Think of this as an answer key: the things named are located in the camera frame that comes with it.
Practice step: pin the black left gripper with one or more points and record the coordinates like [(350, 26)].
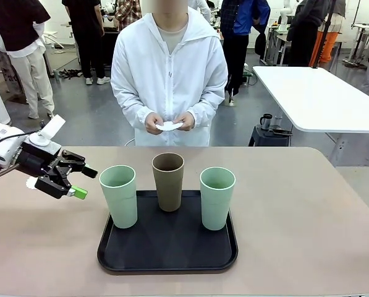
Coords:
[(39, 162)]

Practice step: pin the pale green tall cup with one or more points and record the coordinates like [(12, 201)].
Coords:
[(215, 210), (119, 204)]

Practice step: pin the white scalloped paper coaster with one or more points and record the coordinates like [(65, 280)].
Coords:
[(169, 126), (30, 184)]

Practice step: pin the person's right forearm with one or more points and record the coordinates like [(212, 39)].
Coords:
[(131, 108)]

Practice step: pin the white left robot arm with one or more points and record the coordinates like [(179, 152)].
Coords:
[(2, 145)]

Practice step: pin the person's left forearm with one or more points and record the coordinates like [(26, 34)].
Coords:
[(206, 108)]

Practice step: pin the small white robot arm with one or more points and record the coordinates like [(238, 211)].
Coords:
[(284, 14)]

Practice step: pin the person's right hand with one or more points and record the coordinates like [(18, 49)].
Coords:
[(153, 123)]

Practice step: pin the person's left hand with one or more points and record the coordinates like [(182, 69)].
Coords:
[(186, 121)]

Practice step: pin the brown tall cup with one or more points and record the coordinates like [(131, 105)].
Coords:
[(168, 191)]

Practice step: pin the black plastic tray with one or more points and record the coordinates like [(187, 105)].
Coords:
[(168, 244)]

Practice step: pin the person in white jacket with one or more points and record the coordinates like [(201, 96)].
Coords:
[(147, 77)]

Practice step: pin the bystander dressed in black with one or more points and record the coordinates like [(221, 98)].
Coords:
[(88, 37)]

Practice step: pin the bystander in black T-shirt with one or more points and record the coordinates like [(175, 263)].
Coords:
[(17, 24)]

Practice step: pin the bystander in plaid shirt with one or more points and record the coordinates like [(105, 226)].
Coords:
[(127, 12)]

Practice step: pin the black step stool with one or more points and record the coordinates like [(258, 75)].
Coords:
[(264, 137)]

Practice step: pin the steel and black mug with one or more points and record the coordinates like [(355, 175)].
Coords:
[(266, 122)]

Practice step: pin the small black tool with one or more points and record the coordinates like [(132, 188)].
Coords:
[(281, 132)]

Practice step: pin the black bag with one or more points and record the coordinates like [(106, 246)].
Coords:
[(260, 44)]

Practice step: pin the bystander in blue jacket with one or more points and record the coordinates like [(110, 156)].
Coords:
[(243, 18)]

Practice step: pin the white standing desk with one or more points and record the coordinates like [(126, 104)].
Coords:
[(311, 96)]

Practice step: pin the bystander in dark grey top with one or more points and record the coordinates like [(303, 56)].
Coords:
[(304, 31)]

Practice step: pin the bystander in orange trousers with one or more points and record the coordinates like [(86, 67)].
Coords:
[(328, 46)]

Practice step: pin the black tripod pole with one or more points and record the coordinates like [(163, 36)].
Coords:
[(325, 29)]

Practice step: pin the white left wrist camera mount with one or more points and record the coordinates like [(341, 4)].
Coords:
[(52, 127)]

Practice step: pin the white metal-frame workbench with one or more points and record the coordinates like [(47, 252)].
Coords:
[(362, 31)]

